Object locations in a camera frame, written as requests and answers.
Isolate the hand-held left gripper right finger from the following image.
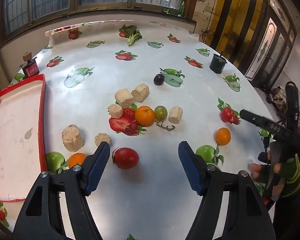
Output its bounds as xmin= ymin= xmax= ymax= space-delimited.
xmin=178 ymin=141 xmax=276 ymax=240

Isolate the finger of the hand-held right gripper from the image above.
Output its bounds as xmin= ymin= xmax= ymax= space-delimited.
xmin=240 ymin=109 xmax=294 ymax=140

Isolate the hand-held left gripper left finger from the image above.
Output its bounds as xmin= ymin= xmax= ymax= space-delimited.
xmin=12 ymin=141 xmax=111 ymax=240

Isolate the orange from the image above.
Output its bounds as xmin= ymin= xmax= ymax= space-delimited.
xmin=215 ymin=127 xmax=231 ymax=146
xmin=135 ymin=105 xmax=156 ymax=126
xmin=68 ymin=152 xmax=87 ymax=169

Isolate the red tomato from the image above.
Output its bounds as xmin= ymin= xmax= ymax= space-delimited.
xmin=112 ymin=147 xmax=140 ymax=170
xmin=220 ymin=107 xmax=234 ymax=122

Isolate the small cork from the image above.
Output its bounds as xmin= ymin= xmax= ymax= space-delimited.
xmin=94 ymin=132 xmax=112 ymax=147

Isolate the large cork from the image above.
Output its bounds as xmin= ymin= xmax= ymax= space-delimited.
xmin=62 ymin=124 xmax=85 ymax=152

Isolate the beige sugarcane chunk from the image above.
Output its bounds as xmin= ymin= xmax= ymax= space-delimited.
xmin=131 ymin=83 xmax=150 ymax=102
xmin=114 ymin=88 xmax=135 ymax=109
xmin=168 ymin=106 xmax=183 ymax=124
xmin=108 ymin=104 xmax=124 ymax=119

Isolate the red rimmed white tray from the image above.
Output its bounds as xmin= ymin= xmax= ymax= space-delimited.
xmin=0 ymin=74 xmax=48 ymax=202

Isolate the person's right forearm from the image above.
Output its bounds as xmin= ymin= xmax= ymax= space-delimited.
xmin=271 ymin=192 xmax=300 ymax=240

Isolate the person's right hand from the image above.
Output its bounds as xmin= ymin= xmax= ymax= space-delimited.
xmin=249 ymin=155 xmax=300 ymax=198

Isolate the brown and white object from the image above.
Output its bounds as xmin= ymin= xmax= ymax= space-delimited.
xmin=266 ymin=86 xmax=288 ymax=110

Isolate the green apple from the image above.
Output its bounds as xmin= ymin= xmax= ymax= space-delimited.
xmin=196 ymin=145 xmax=217 ymax=164

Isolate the green tomato left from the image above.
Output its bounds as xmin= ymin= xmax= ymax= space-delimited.
xmin=45 ymin=151 xmax=66 ymax=173

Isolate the green tomato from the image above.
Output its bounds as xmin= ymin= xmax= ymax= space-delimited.
xmin=45 ymin=151 xmax=66 ymax=173
xmin=154 ymin=105 xmax=168 ymax=121

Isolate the dry grape stalk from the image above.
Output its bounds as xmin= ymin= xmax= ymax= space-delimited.
xmin=155 ymin=120 xmax=176 ymax=131

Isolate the fruit print tablecloth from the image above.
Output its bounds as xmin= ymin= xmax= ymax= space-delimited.
xmin=0 ymin=20 xmax=278 ymax=240

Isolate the wooden door with glass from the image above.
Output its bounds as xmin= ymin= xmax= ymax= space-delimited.
xmin=245 ymin=0 xmax=298 ymax=85

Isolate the small black motor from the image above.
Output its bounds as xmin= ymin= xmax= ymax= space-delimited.
xmin=209 ymin=51 xmax=227 ymax=74

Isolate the dark purple plum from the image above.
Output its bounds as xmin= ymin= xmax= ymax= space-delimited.
xmin=153 ymin=73 xmax=165 ymax=85

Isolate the gold pillar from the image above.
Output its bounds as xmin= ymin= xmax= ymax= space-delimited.
xmin=210 ymin=0 xmax=265 ymax=63

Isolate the red label motor with cork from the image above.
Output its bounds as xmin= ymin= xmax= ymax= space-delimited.
xmin=21 ymin=52 xmax=40 ymax=79

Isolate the green bok choy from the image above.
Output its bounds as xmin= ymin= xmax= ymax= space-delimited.
xmin=119 ymin=25 xmax=143 ymax=46

